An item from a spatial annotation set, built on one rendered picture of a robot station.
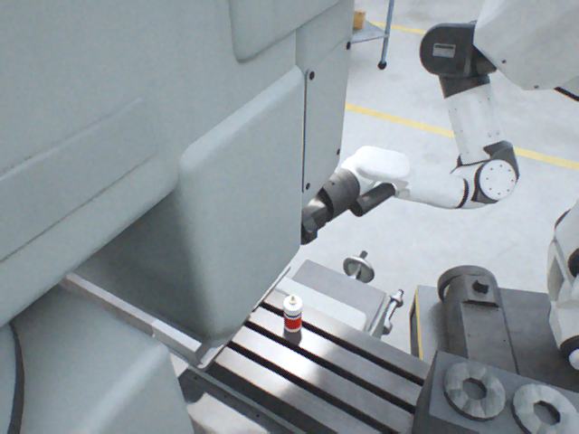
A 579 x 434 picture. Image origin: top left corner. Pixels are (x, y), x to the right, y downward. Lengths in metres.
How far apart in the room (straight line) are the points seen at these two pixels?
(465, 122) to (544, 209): 2.13
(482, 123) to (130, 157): 0.80
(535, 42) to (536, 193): 2.38
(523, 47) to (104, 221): 0.73
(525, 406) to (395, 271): 1.66
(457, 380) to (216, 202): 0.55
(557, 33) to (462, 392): 0.56
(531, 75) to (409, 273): 1.65
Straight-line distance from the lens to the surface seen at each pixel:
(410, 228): 2.67
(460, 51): 0.98
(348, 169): 0.87
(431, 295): 1.83
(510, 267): 2.64
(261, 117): 0.39
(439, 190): 0.94
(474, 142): 1.00
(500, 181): 0.98
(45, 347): 0.34
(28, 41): 0.25
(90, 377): 0.31
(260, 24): 0.37
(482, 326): 1.56
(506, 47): 0.88
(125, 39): 0.28
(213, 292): 0.43
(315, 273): 1.42
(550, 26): 0.84
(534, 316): 1.68
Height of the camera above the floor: 1.78
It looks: 42 degrees down
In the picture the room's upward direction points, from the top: straight up
